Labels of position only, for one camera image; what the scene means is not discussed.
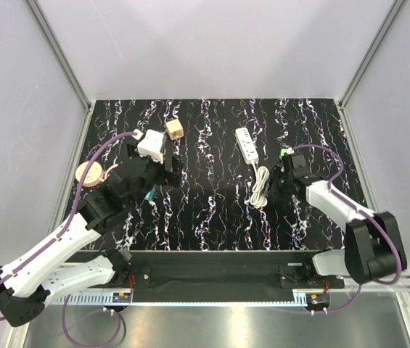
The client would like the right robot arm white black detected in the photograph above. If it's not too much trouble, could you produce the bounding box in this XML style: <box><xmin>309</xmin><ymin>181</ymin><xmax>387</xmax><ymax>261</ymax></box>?
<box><xmin>265</xmin><ymin>150</ymin><xmax>407</xmax><ymax>288</ymax></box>

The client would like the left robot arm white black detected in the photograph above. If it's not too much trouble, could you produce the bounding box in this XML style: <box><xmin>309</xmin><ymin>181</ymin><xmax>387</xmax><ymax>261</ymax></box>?
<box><xmin>0</xmin><ymin>144</ymin><xmax>182</xmax><ymax>327</ymax></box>

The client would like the dark teal charger plug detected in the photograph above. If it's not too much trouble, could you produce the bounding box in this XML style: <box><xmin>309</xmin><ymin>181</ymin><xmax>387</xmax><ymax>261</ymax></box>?
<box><xmin>144</xmin><ymin>189</ymin><xmax>158</xmax><ymax>202</ymax></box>

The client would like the round pink power socket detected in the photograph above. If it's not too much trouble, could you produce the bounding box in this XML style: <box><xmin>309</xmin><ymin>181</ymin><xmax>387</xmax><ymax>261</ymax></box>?
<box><xmin>75</xmin><ymin>161</ymin><xmax>104</xmax><ymax>188</ymax></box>

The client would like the beige cube socket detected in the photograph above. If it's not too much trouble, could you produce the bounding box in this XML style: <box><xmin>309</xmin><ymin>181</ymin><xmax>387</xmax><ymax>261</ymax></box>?
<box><xmin>165</xmin><ymin>119</ymin><xmax>184</xmax><ymax>141</ymax></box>

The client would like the white power strip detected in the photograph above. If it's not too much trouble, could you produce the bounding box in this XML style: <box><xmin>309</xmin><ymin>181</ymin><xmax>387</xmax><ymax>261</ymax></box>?
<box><xmin>234</xmin><ymin>128</ymin><xmax>259</xmax><ymax>165</ymax></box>

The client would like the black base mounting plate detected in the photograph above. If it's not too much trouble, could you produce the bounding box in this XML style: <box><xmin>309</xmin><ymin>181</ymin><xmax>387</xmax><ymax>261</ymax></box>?
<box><xmin>114</xmin><ymin>251</ymin><xmax>345</xmax><ymax>305</ymax></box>

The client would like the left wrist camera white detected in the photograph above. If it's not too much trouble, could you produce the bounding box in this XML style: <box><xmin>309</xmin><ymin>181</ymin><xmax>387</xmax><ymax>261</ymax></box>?
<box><xmin>137</xmin><ymin>129</ymin><xmax>166</xmax><ymax>164</ymax></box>

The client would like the pink coiled cord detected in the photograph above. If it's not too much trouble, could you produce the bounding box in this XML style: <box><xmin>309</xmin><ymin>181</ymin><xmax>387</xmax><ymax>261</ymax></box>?
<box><xmin>99</xmin><ymin>165</ymin><xmax>120</xmax><ymax>182</ymax></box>

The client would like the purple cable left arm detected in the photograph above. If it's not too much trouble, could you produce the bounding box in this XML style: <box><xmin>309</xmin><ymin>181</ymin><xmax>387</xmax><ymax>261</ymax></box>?
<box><xmin>0</xmin><ymin>130</ymin><xmax>143</xmax><ymax>323</ymax></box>

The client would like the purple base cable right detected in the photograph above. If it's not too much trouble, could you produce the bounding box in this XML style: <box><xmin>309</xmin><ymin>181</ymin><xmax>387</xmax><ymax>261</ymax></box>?
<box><xmin>273</xmin><ymin>282</ymin><xmax>364</xmax><ymax>315</ymax></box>

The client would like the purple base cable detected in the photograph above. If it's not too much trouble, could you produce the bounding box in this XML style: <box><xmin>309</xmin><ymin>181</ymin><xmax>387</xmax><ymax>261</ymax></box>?
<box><xmin>273</xmin><ymin>282</ymin><xmax>364</xmax><ymax>315</ymax></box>
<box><xmin>61</xmin><ymin>294</ymin><xmax>127</xmax><ymax>347</ymax></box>

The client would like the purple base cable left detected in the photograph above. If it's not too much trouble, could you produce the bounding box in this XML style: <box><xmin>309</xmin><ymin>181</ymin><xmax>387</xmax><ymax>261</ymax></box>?
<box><xmin>61</xmin><ymin>294</ymin><xmax>127</xmax><ymax>347</ymax></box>

